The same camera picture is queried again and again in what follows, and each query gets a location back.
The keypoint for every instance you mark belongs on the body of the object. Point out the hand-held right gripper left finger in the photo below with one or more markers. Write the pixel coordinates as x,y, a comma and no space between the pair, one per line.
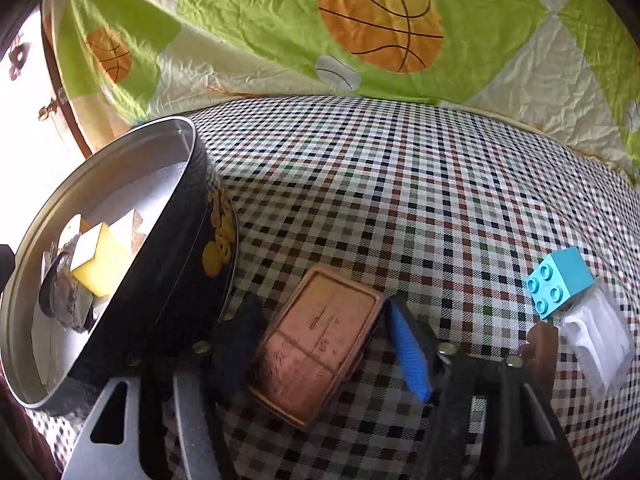
237,355

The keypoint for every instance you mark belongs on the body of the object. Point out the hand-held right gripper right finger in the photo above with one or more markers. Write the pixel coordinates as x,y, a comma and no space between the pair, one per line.
410,350

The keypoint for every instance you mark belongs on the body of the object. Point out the copper rectangular box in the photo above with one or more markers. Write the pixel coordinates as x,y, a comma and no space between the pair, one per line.
312,345

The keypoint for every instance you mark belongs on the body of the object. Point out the black round tin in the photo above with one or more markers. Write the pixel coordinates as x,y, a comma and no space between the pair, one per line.
165,300

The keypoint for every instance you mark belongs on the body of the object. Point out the yellow cube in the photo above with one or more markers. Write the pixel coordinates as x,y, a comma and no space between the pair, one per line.
102,265

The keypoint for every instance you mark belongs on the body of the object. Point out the white block with tan edge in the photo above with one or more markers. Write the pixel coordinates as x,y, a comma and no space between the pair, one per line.
131,227

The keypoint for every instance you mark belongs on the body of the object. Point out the brown wooden bar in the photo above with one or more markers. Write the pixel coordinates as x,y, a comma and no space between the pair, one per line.
542,360

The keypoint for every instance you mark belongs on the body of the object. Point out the checkered cloth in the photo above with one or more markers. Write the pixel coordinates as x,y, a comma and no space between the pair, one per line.
400,185

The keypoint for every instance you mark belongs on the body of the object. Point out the blue toy brick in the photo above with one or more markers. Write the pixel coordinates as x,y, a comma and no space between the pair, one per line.
560,280

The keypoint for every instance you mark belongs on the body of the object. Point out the clear plastic case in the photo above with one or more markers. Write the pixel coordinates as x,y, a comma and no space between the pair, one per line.
597,335

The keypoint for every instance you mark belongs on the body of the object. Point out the wooden door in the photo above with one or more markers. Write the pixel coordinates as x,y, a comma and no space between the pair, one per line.
65,120

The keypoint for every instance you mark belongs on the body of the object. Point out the basketball print quilt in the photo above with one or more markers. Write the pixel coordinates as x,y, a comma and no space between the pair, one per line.
250,25

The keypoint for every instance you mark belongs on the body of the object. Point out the hanging door ornament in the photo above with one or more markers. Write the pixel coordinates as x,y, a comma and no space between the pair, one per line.
19,57

